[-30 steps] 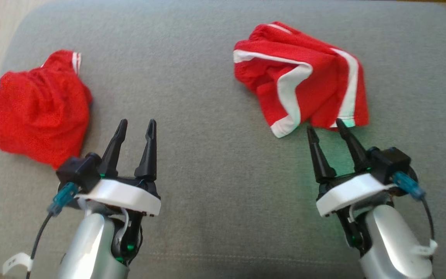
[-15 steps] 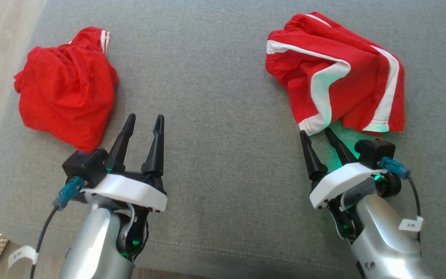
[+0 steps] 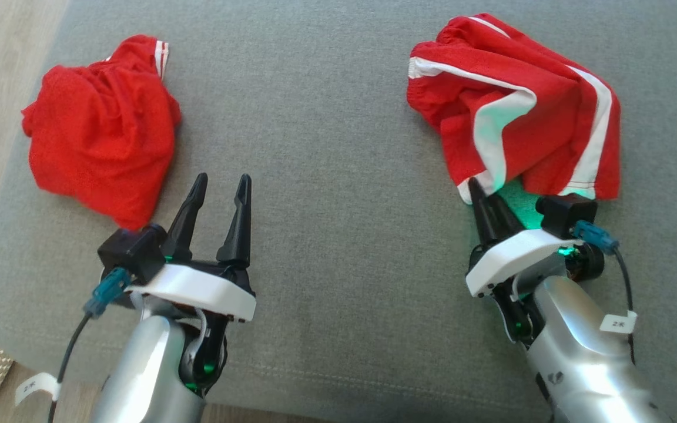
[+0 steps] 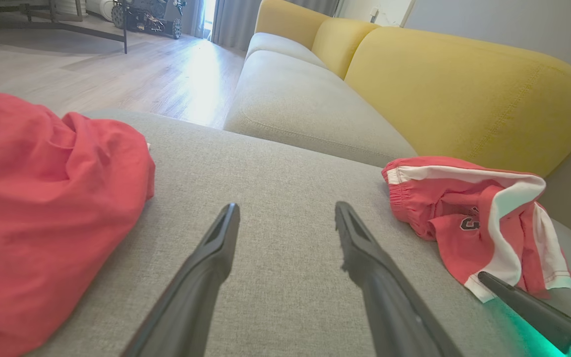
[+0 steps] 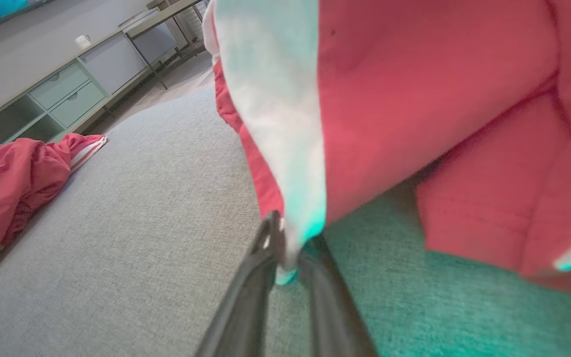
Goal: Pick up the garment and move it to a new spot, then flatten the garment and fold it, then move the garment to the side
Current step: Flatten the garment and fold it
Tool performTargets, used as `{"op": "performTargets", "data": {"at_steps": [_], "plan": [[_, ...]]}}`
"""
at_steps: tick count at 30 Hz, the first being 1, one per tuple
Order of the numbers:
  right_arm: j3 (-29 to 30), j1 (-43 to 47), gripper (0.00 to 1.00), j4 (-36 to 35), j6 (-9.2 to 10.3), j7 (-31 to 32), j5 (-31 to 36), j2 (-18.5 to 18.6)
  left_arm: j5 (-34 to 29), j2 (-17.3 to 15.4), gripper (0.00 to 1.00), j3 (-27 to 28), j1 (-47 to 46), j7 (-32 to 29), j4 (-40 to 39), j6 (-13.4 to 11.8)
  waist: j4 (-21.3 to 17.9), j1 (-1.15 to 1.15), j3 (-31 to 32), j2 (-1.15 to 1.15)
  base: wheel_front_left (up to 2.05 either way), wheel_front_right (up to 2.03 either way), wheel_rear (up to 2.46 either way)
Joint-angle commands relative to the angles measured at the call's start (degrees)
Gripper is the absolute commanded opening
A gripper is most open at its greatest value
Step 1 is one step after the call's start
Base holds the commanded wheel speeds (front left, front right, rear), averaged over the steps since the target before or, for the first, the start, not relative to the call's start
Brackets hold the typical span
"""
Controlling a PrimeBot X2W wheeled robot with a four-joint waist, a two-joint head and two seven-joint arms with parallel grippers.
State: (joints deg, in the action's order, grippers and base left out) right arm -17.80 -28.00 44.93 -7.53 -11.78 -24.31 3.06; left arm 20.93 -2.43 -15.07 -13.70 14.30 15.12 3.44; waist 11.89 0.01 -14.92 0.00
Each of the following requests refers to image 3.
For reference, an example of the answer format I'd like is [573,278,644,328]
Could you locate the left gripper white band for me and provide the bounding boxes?
[125,172,257,323]

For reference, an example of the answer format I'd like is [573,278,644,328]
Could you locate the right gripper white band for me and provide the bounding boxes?
[466,176,586,297]

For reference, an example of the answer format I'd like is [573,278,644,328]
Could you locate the red white-striped shorts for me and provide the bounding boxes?
[407,13,622,205]

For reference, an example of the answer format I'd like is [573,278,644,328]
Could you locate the red basketball jersey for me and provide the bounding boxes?
[21,34,182,231]

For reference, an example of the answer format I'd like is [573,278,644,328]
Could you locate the grey fabric sofa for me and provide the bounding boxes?
[0,0,677,423]

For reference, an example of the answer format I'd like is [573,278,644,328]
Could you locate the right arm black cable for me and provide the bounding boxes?
[572,220,636,365]

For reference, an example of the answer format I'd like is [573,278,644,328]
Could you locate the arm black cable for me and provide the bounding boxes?
[572,220,636,365]
[48,267,132,423]

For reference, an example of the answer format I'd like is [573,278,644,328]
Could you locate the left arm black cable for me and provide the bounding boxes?
[48,267,132,423]

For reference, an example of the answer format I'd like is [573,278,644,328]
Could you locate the white cable tag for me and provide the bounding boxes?
[14,372,62,406]
[600,310,638,334]

